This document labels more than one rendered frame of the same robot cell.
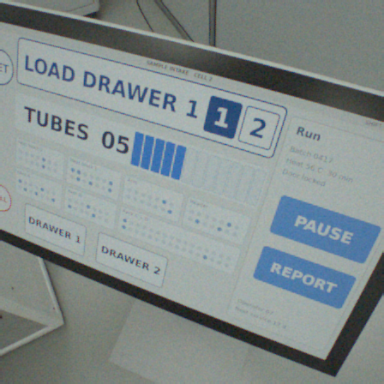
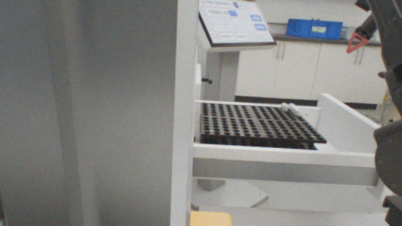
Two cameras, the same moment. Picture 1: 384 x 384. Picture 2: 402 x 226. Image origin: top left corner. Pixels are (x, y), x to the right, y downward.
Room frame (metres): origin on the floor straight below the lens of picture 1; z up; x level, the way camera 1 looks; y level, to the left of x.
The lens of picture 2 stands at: (-0.23, 1.46, 1.10)
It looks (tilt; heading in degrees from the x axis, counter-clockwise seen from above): 20 degrees down; 292
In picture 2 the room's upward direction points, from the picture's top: 4 degrees clockwise
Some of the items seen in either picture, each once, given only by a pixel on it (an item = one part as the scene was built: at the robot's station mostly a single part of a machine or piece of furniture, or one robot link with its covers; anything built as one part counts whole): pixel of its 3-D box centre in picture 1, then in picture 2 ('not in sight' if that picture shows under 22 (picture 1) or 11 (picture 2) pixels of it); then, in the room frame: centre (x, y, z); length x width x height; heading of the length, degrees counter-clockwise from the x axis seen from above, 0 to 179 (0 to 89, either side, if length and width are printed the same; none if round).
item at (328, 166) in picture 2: not in sight; (248, 134); (-0.13, 0.94, 0.86); 0.40 x 0.26 x 0.06; 24
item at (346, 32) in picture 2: not in sight; (356, 33); (-0.67, -2.96, 0.99); 0.40 x 0.31 x 0.17; 24
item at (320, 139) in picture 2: not in sight; (303, 122); (-0.23, 0.90, 0.90); 0.18 x 0.02 x 0.01; 114
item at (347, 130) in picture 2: not in sight; (347, 136); (-0.32, 0.86, 0.87); 0.29 x 0.02 x 0.11; 114
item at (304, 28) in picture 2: not in sight; (313, 28); (-0.11, -2.63, 1.01); 0.61 x 0.41 x 0.22; 24
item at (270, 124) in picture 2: not in sight; (252, 133); (-0.14, 0.94, 0.87); 0.22 x 0.18 x 0.06; 24
